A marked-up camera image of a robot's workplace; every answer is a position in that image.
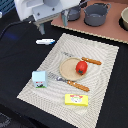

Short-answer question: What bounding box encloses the black cable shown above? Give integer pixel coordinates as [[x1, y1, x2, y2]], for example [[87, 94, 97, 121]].
[[0, 19, 34, 39]]

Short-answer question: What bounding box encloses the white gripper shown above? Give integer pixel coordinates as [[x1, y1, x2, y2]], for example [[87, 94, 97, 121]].
[[14, 0, 80, 35]]

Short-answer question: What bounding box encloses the yellow butter box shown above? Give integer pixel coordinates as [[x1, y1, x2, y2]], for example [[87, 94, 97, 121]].
[[65, 94, 88, 106]]

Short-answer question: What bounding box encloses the light blue milk carton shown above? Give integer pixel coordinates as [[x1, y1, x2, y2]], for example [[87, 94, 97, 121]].
[[32, 71, 47, 88]]

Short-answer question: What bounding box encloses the blue wire basket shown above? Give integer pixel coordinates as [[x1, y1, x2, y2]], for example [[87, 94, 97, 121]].
[[0, 0, 15, 15]]

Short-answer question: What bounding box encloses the brown stove board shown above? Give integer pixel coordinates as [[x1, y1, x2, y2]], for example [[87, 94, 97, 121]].
[[51, 2, 128, 43]]

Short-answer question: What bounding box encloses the fork with wooden handle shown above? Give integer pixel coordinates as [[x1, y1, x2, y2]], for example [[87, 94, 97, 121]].
[[48, 72, 90, 92]]

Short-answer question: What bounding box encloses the beige bowl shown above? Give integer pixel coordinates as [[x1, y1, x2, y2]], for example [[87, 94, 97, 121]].
[[121, 7, 128, 30]]

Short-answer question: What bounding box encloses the round wooden plate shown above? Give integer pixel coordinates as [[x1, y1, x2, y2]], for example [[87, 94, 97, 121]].
[[59, 58, 86, 81]]

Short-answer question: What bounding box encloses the small grey pot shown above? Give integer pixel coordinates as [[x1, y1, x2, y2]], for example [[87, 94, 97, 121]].
[[68, 1, 87, 21]]

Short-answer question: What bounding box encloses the red toy tomato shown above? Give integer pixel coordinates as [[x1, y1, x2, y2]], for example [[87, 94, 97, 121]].
[[76, 61, 88, 75]]

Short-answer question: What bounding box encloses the large grey pot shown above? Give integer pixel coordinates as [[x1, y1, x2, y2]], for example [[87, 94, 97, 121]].
[[84, 3, 111, 27]]

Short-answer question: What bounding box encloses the knife with wooden handle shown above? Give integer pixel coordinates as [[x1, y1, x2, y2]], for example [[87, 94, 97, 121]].
[[61, 51, 102, 65]]

